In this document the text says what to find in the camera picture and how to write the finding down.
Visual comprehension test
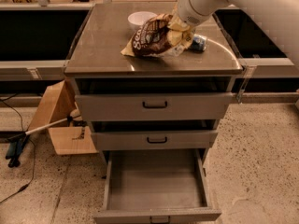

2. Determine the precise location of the grey drawer cabinet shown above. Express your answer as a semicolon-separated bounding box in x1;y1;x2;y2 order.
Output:
65;3;242;156

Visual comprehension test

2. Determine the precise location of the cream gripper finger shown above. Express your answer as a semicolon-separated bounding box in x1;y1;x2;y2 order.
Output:
167;7;184;32
179;28;195;49

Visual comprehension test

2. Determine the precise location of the white bowl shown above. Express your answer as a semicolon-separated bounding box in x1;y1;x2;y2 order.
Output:
127;11;156;31

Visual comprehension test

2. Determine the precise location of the reacher grabber tool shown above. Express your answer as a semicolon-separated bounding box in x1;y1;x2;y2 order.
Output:
5;109;81;168

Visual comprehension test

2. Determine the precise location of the brown chip bag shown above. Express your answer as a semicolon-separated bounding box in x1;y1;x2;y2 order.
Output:
121;14;194;57

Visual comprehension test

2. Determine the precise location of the cardboard box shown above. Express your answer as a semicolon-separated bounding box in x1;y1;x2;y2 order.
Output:
28;81;96;155

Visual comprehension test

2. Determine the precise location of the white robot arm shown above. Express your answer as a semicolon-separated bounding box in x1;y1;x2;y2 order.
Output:
172;0;299;66

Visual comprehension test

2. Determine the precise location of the grey top drawer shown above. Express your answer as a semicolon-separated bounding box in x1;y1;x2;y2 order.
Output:
76;92;233;121

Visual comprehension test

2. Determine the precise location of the grey middle drawer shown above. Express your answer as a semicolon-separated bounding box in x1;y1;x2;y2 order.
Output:
91;130;218;151

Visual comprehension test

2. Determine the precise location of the black floor cable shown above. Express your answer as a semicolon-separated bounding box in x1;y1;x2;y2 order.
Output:
0;93;36;204

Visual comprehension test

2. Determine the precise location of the grey drawer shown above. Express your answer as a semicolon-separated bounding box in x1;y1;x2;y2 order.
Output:
91;130;218;151
93;149;221;224
76;92;233;121

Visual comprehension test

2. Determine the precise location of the metal railing frame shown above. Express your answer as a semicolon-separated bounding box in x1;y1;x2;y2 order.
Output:
0;0;299;108

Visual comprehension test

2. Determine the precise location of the grey bottom drawer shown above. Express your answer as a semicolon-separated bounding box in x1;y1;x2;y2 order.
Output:
93;149;221;224

